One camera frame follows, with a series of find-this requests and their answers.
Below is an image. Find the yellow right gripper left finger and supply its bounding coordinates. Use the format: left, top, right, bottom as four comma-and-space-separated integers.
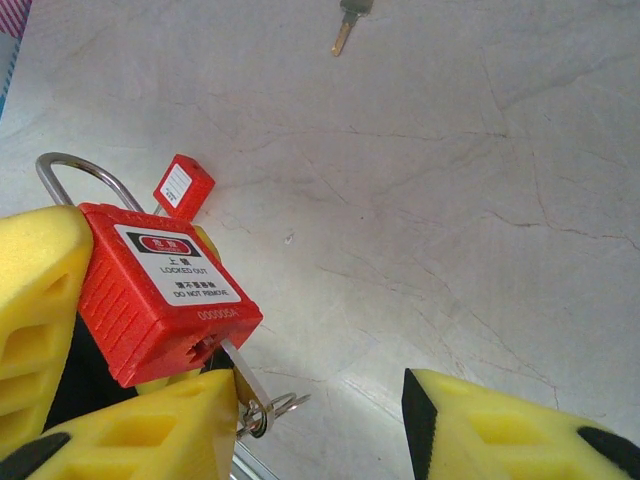
0, 368, 239, 480

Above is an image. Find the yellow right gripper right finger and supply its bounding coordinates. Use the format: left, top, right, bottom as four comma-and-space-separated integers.
402, 367, 640, 480

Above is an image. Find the red safety padlock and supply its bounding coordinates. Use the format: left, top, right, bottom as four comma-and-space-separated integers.
34, 152, 265, 389
152, 153, 217, 221

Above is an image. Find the metal key with ring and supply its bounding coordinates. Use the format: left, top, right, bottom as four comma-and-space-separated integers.
202, 334, 312, 441
329, 0, 376, 58

